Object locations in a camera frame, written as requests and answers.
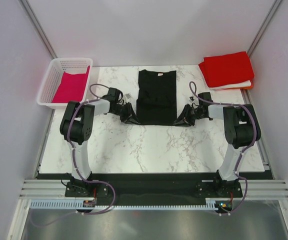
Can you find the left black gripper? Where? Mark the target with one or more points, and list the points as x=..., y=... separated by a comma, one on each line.
x=130, y=117

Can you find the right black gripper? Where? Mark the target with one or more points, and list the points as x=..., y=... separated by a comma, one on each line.
x=185, y=116

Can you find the black t shirt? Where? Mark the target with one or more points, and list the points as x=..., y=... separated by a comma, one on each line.
x=157, y=98

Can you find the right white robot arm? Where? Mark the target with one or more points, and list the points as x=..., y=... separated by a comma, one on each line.
x=241, y=131

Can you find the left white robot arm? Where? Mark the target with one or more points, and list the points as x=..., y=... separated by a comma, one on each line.
x=76, y=128

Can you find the red folded t shirt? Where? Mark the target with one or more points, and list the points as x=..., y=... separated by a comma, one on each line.
x=226, y=69

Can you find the pink t shirt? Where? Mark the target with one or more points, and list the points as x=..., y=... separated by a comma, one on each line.
x=71, y=88

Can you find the white plastic basket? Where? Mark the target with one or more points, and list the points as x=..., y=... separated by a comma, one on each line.
x=53, y=75

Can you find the orange folded t shirt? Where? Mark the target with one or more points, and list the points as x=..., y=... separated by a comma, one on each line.
x=249, y=87

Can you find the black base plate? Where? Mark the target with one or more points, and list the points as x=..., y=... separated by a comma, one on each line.
x=158, y=183

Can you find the white slotted cable duct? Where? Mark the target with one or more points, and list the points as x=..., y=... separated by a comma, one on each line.
x=82, y=204

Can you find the aluminium front frame rail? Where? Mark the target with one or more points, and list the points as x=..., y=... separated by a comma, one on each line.
x=257, y=189

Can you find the left aluminium corner post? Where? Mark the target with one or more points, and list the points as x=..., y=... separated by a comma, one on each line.
x=37, y=27

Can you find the aluminium corner post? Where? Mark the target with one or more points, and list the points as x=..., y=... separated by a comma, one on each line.
x=37, y=27
x=264, y=26

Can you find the right aluminium corner post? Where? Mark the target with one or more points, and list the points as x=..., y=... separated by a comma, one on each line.
x=264, y=26

